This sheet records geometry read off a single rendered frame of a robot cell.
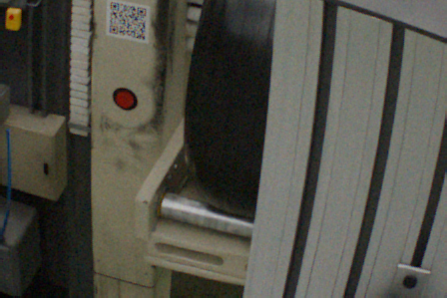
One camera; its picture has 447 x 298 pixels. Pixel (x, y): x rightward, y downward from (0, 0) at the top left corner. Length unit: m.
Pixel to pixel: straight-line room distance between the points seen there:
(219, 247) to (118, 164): 0.25
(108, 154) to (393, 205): 1.61
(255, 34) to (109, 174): 0.56
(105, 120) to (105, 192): 0.16
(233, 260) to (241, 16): 0.52
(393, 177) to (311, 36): 0.10
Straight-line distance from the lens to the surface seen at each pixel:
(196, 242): 2.27
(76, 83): 2.30
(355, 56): 0.71
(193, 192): 2.47
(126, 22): 2.17
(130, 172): 2.35
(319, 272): 0.82
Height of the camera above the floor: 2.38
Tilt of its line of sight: 37 degrees down
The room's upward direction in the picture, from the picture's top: 3 degrees clockwise
